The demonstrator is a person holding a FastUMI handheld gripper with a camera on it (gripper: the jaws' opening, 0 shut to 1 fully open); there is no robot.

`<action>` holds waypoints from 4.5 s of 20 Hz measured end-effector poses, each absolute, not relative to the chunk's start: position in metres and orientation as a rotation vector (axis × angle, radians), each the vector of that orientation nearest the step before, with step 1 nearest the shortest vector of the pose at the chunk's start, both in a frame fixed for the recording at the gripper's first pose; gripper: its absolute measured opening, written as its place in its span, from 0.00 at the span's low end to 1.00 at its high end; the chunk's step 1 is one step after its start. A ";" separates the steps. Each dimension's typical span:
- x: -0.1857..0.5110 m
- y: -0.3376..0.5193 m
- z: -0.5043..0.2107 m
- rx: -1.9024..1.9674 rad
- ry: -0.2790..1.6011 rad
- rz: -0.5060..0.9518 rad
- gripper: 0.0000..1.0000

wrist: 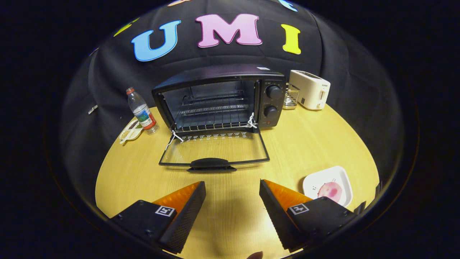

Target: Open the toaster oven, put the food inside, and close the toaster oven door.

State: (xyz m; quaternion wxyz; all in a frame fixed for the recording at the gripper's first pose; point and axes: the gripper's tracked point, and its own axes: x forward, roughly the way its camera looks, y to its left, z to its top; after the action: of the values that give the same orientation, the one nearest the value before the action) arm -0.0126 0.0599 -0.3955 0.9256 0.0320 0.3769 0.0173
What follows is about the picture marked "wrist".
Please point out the metal mesh holder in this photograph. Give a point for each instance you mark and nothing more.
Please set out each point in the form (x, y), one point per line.
(290, 99)

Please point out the black toaster oven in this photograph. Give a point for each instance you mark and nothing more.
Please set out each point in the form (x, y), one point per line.
(215, 73)

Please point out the silver clip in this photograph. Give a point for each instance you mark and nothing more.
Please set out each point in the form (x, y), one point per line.
(92, 109)

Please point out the white divided snack dish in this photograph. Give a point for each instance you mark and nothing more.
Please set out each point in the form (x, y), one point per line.
(130, 133)

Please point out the clear plastic water bottle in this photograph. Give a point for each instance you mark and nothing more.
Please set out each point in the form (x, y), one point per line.
(143, 113)

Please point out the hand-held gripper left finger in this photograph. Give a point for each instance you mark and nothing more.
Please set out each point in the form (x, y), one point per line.
(185, 219)

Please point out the white square plate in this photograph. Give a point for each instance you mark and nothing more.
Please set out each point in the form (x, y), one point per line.
(323, 177)

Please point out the pink round bun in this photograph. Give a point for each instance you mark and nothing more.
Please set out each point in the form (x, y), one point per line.
(330, 191)

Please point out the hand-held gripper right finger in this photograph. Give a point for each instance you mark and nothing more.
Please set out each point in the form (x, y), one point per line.
(275, 216)

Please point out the white toaster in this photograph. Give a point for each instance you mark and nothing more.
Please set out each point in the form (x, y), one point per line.
(309, 90)

